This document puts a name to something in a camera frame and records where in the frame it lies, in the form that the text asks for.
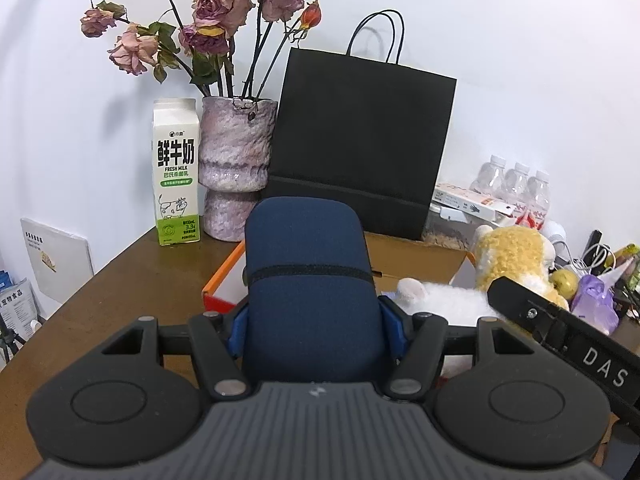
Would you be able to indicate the white green milk carton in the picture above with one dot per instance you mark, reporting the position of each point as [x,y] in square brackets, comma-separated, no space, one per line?
[176,185]

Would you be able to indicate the black paper bag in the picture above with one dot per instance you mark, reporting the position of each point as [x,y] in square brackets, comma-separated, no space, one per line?
[360,135]

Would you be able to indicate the cardboard box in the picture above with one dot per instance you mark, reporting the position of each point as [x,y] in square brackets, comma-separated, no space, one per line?
[415,260]

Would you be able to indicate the blue packet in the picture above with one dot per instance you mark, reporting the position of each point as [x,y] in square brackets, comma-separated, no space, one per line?
[15,300]

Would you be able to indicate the black device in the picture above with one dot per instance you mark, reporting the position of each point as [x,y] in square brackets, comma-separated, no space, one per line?
[593,242]

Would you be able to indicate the white board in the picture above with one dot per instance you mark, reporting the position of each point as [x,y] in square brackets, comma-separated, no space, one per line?
[57,260]

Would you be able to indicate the dried rose bouquet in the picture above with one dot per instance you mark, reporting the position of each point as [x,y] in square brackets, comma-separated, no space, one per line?
[215,5]

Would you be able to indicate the yellow green apple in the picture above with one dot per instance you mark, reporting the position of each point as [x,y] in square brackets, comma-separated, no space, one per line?
[565,284]

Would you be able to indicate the white flat carton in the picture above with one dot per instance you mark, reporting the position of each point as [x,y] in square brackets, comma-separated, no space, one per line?
[465,199]

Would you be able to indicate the yellow white plush toy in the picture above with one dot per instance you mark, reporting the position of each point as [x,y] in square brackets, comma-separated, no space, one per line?
[515,260]

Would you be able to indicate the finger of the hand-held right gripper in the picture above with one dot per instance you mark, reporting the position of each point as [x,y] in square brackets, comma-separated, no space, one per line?
[575,345]

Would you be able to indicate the dark blue fabric case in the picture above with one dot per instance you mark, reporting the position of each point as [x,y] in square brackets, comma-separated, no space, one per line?
[310,310]

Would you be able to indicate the small white fan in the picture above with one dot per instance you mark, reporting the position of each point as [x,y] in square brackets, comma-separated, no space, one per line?
[555,232]

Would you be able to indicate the yellow green packet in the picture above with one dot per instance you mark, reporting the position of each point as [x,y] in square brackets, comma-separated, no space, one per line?
[629,251]

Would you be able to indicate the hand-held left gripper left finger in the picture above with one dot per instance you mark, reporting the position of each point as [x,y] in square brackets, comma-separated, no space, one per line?
[235,332]

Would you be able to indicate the black tripod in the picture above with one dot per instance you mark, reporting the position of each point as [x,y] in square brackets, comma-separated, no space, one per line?
[7,340]

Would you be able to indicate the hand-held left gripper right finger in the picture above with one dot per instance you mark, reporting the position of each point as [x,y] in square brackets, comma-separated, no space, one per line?
[395,325]

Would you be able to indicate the clear seed container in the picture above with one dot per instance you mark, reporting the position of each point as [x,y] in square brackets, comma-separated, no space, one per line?
[445,237]

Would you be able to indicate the purple tissue packet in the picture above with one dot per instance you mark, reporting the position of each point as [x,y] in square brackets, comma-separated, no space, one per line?
[592,300]

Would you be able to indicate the clear water bottle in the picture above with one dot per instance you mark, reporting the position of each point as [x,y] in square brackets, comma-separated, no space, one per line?
[539,197]
[487,177]
[517,185]

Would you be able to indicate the purple marbled vase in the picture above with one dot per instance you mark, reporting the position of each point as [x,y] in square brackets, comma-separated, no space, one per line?
[235,150]

